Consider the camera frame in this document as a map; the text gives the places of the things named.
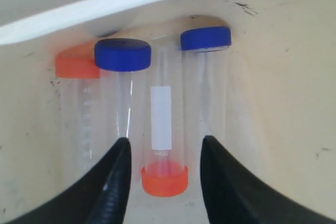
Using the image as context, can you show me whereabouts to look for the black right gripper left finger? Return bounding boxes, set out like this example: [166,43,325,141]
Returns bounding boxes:
[11,137,131,223]

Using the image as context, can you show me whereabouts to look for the blue cap tube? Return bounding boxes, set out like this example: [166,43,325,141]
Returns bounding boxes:
[94,38,151,184]
[181,26,232,141]

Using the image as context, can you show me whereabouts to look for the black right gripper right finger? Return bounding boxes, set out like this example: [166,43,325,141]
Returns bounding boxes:
[200,135,334,224]

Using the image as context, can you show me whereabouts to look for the cream plastic bin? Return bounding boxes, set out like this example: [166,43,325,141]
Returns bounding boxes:
[1,0,335,222]

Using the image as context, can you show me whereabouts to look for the orange cap tube with label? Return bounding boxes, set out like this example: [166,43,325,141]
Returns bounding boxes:
[141,45,188,197]

